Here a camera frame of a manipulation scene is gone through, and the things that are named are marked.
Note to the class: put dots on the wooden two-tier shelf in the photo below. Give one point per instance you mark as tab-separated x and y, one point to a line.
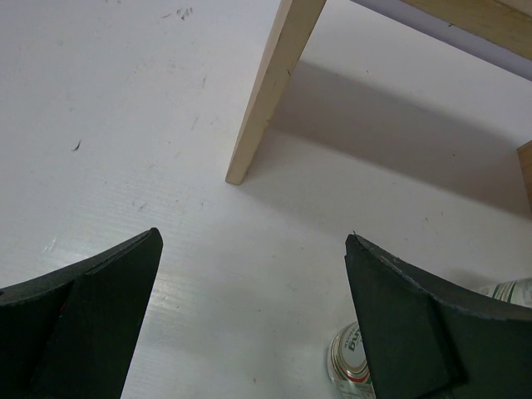
398	89

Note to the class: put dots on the clear soda bottle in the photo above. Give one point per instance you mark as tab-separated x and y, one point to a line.
517	292
347	365

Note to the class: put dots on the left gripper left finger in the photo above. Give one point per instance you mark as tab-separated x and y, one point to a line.
71	333

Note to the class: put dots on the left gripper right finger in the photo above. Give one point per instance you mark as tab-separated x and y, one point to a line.
425	337

